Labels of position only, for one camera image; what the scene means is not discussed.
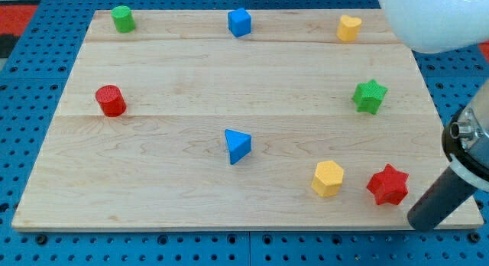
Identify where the blue cube block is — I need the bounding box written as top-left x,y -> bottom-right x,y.
228,8 -> 251,37

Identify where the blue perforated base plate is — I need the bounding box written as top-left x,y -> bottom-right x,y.
1,0 -> 488,265

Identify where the green cylinder block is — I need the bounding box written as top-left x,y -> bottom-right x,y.
111,5 -> 135,33

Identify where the yellow heart block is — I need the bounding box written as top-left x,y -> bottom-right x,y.
336,15 -> 363,42

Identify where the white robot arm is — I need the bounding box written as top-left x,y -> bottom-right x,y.
378,0 -> 488,232

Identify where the blue triangle block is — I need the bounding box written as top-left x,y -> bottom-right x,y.
225,129 -> 252,165

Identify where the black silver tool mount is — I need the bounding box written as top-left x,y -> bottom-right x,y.
442,83 -> 488,192

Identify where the red star block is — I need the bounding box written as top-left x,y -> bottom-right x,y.
366,164 -> 409,206

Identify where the red cylinder block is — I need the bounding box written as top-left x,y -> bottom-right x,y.
96,85 -> 127,117

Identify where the yellow hexagon block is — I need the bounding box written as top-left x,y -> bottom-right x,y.
311,161 -> 344,197

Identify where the light wooden board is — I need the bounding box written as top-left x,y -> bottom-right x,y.
11,8 -> 485,232

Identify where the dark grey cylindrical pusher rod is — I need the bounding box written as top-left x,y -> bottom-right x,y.
407,166 -> 477,232

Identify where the green star block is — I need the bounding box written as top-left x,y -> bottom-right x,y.
352,79 -> 388,115

